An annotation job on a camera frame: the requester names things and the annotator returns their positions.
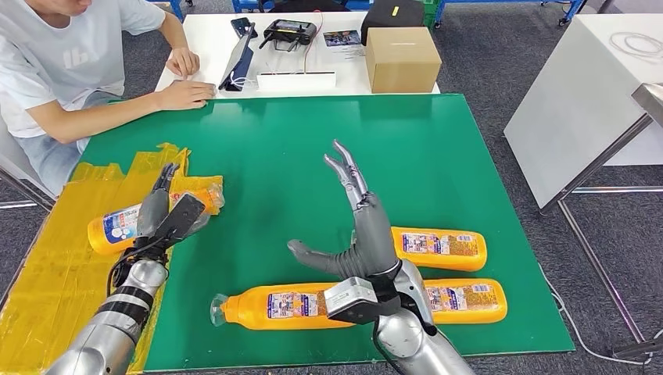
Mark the coiled white cable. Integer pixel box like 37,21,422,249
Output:
610,31,663,64

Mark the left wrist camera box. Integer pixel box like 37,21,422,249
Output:
155,193,206,245

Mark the white floor cable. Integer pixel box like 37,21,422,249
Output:
538,263,663,369

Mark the blue metal rack frame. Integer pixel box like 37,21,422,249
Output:
231,0,374,13
150,0,186,24
435,0,589,27

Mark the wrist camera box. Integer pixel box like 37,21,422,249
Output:
323,277,403,326
155,193,206,245

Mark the steel table frame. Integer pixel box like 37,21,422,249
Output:
538,82,663,363

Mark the person's hand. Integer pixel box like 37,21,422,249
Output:
155,80,216,111
165,47,202,80

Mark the orange detergent bottle clear cap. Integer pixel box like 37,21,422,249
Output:
389,227,488,273
421,278,509,326
87,188,226,256
210,282,358,331

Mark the white bench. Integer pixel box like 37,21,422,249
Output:
0,113,59,213

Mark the printed leaflet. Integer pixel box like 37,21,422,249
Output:
323,29,366,60

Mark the brown cardboard box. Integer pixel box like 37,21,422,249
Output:
364,27,443,95

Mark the dark smartphone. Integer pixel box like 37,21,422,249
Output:
230,16,259,40

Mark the person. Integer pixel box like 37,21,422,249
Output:
0,0,216,198

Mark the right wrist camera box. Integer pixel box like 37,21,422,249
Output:
323,277,403,326

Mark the white desk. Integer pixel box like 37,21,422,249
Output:
151,11,441,100

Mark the person's right hand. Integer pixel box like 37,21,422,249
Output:
155,80,216,111

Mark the long white box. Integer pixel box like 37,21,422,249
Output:
256,71,338,95

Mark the black remote controller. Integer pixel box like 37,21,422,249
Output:
259,19,318,53

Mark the tablet in dark case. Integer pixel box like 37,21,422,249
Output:
218,23,257,93

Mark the thin red cable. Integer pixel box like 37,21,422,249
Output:
303,11,324,73

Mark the green table mat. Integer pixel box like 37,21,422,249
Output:
77,93,576,371

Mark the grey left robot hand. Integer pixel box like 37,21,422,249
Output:
135,162,181,241

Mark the black bag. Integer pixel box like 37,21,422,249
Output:
360,0,427,47

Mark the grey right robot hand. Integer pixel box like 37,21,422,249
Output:
287,139,403,280

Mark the person's left hand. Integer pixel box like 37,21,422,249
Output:
165,47,202,80

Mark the white side table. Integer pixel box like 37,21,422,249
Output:
504,12,663,211

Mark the green plastic crate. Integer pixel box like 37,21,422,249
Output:
421,0,441,30

